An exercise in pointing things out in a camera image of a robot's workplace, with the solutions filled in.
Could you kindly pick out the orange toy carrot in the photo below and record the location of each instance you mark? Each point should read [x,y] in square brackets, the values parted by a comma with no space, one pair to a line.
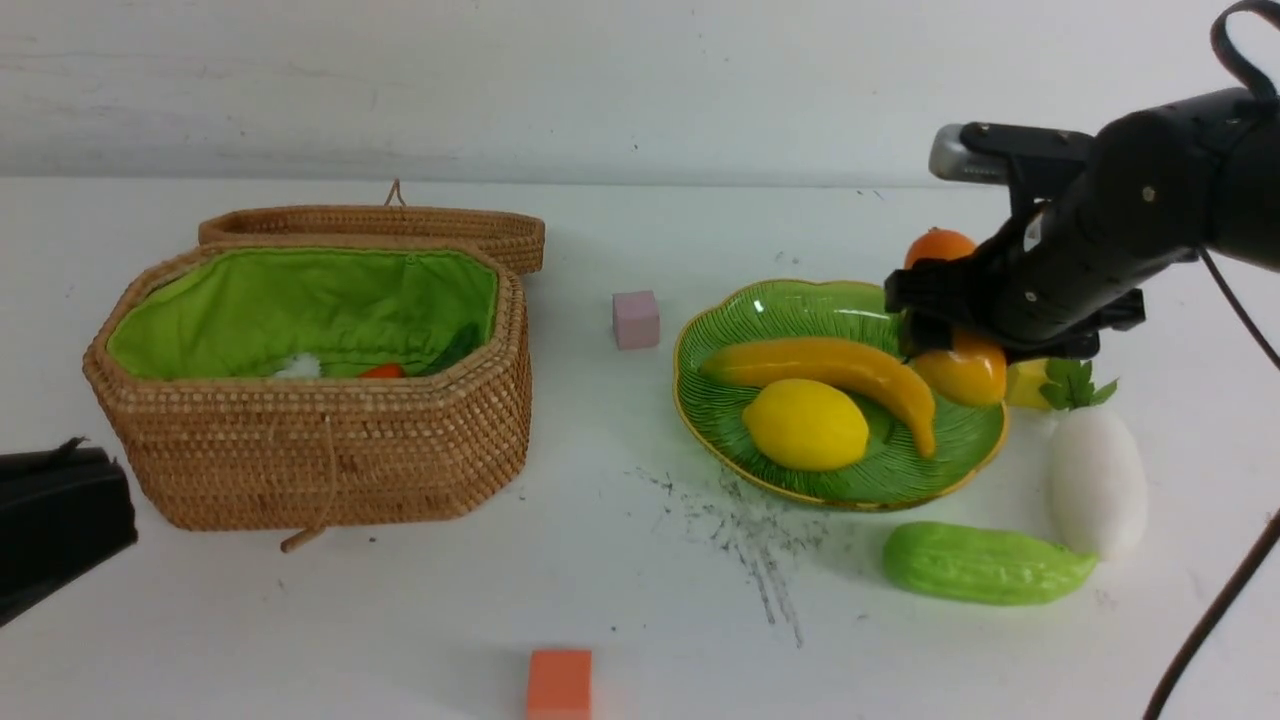
[462,343]

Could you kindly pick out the orange toy mango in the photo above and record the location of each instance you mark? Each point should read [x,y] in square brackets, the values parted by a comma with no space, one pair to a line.
[973,372]

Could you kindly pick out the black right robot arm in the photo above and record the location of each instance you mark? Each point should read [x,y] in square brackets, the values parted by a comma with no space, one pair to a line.
[1222,144]

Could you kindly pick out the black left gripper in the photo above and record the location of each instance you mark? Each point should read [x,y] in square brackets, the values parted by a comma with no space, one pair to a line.
[63,512]

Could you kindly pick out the green toy cucumber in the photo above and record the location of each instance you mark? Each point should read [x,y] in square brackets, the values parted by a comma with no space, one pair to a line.
[980,565]

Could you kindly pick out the yellow foam cube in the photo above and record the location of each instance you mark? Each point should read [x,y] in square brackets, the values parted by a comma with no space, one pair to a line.
[1024,382]

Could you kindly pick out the woven wicker basket green lining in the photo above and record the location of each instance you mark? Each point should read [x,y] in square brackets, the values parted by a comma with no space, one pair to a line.
[230,375]

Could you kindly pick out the yellow toy banana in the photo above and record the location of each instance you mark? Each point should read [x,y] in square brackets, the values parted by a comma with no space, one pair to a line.
[843,364]

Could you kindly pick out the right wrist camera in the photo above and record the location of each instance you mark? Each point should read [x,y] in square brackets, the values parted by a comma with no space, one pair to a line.
[1034,164]

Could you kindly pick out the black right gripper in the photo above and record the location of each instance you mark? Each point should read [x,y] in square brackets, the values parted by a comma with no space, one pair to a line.
[1053,278]

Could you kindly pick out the orange foam cube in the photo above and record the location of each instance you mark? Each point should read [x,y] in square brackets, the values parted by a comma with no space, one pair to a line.
[560,684]

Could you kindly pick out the pink foam cube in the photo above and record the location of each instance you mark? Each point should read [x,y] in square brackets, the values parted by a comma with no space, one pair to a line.
[635,320]

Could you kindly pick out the white toy radish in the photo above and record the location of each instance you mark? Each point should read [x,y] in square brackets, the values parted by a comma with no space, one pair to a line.
[1096,479]

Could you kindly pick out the yellow toy lemon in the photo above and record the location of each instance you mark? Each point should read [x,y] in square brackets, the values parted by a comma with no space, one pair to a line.
[807,426]

